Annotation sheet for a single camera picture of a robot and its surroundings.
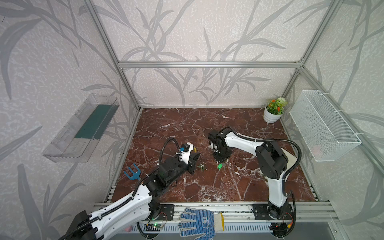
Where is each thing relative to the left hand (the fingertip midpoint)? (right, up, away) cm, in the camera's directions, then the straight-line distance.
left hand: (201, 151), depth 73 cm
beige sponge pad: (+56, -10, +19) cm, 60 cm away
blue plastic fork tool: (-39, -18, +13) cm, 45 cm away
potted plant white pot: (+50, +22, +28) cm, 61 cm away
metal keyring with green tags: (0, -13, +17) cm, 21 cm away
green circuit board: (-24, -37, -1) cm, 45 cm away
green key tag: (+11, -13, +17) cm, 24 cm away
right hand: (+12, -7, +19) cm, 24 cm away
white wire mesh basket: (+54, +9, -10) cm, 55 cm away
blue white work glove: (+3, -35, -2) cm, 35 cm away
